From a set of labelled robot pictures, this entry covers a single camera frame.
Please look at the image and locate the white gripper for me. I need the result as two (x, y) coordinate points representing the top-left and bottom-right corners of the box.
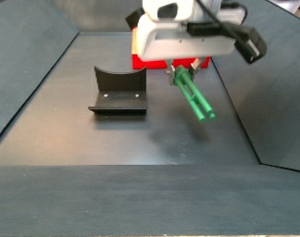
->
(137, 0), (236, 85)

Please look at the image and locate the green three prong object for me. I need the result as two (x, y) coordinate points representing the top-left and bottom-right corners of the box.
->
(174, 66), (216, 121)

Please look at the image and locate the black curved fixture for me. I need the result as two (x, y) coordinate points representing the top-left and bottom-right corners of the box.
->
(89, 67), (148, 115)

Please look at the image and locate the red shape sorter block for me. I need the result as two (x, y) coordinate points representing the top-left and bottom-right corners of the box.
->
(130, 28), (212, 70)

